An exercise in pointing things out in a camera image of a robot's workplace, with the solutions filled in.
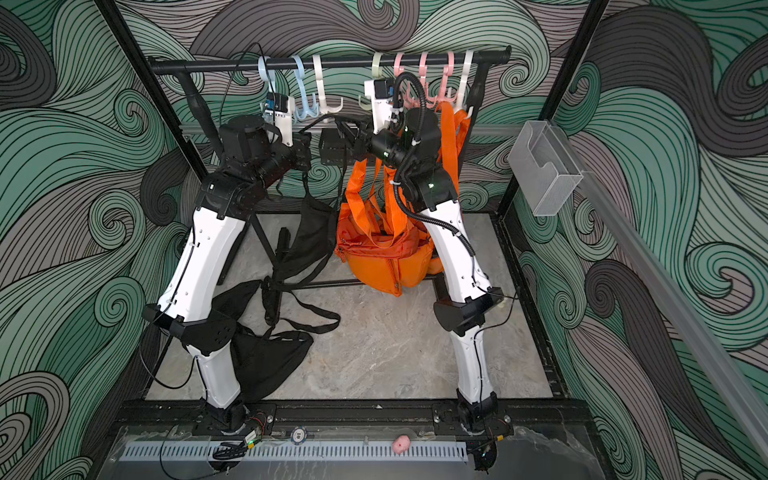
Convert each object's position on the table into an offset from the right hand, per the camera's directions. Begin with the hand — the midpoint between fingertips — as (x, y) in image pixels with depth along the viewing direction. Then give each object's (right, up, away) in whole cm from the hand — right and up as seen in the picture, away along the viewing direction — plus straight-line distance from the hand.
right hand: (334, 118), depth 58 cm
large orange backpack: (+13, -34, +35) cm, 51 cm away
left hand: (-7, 0, +6) cm, 9 cm away
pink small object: (+14, -72, +10) cm, 74 cm away
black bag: (-13, -30, +32) cm, 46 cm away
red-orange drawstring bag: (+9, -18, +21) cm, 29 cm away
